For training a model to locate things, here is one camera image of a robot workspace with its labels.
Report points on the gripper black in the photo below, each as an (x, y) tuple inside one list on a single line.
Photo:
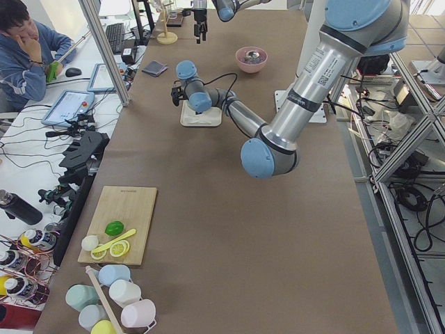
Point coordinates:
[(177, 95), (199, 16)]

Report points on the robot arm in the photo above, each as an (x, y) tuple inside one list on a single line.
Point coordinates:
[(225, 9), (351, 29)]

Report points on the black tray on table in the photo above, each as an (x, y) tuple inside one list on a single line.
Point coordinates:
[(174, 20)]

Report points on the grey folded cloth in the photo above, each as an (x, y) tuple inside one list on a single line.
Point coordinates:
[(154, 68)]

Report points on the wooden mug tree stand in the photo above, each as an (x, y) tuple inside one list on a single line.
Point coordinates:
[(165, 37)]

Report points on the cream rabbit tray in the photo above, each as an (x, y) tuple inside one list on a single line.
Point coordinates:
[(210, 118)]

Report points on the metal ice scoop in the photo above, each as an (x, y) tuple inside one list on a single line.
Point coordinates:
[(252, 55)]

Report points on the pink bowl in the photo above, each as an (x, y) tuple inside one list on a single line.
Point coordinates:
[(249, 68)]

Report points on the clear ice cubes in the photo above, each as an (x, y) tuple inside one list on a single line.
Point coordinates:
[(258, 61)]

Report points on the black keyboard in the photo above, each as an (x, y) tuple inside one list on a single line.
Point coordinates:
[(114, 34)]

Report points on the blue teach pendant tablet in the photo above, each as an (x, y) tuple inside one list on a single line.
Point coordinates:
[(67, 107)]

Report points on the black computer mouse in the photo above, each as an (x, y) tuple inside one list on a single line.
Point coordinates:
[(73, 72)]

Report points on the bamboo cutting board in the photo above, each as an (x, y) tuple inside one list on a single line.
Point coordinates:
[(133, 207)]

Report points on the yellow plastic knife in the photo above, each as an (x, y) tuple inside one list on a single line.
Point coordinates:
[(107, 245)]

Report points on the green lime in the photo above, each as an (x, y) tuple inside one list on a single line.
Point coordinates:
[(114, 228)]

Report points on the seated person blue hoodie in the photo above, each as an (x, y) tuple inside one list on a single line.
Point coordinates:
[(28, 48)]

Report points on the lemon slice top stacked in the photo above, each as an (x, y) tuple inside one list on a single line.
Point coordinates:
[(119, 248)]

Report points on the lemon slice upper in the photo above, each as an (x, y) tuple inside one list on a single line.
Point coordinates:
[(98, 255)]

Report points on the light blue cup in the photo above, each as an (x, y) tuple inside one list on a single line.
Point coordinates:
[(112, 272)]

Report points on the black water bottle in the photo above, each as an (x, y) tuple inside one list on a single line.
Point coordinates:
[(16, 207)]

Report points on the white cup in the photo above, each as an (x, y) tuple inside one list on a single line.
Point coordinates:
[(124, 292)]

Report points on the pink cup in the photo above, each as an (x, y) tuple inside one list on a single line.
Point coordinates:
[(139, 314)]

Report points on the green cup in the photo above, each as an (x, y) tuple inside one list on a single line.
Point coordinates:
[(80, 296)]

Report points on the grey blue cup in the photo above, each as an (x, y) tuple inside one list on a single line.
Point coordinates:
[(90, 315)]

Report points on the yellow cup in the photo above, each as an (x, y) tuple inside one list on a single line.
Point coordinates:
[(103, 327)]

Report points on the aluminium frame post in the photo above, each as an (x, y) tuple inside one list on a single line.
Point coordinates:
[(92, 18)]

